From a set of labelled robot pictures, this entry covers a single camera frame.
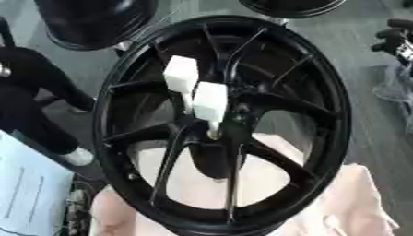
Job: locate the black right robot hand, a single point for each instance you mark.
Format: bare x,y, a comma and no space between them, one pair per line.
397,38

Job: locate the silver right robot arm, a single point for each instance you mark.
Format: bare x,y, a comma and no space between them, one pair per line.
399,86

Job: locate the black round wheel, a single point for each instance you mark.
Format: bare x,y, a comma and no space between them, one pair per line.
91,21
290,7

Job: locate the black spoked wheel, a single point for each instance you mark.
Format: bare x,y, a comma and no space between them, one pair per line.
301,101

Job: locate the white pin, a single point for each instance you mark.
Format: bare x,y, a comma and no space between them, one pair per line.
211,101
181,73

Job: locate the pale pink cloth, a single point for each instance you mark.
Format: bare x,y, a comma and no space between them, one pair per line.
344,209

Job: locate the person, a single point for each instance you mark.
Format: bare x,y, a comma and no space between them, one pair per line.
27,101

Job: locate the pale blue panel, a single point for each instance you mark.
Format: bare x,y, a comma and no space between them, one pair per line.
27,187

